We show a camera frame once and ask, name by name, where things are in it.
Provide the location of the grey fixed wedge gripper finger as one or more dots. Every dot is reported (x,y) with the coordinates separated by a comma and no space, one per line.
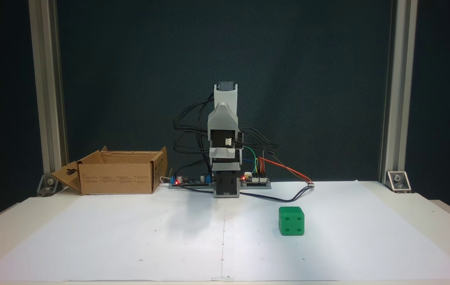
(224,152)

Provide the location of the circuit board with jumper pins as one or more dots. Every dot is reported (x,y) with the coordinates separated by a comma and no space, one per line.
(254,181)

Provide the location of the aluminium frame post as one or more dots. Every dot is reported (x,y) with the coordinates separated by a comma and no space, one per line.
(48,79)
(399,79)

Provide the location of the green die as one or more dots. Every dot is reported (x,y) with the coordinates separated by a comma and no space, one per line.
(291,221)

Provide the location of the circuit board with blue parts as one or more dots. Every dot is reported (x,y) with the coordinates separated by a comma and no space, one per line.
(193,180)

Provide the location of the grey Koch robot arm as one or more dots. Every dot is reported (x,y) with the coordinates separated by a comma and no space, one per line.
(223,118)

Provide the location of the metal corner bracket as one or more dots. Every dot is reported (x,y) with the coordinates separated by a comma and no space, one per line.
(50,184)
(398,181)

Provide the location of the open cardboard box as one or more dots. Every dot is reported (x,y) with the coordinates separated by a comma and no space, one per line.
(118,180)

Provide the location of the large white paper sheet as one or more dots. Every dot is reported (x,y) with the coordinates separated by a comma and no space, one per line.
(130,245)

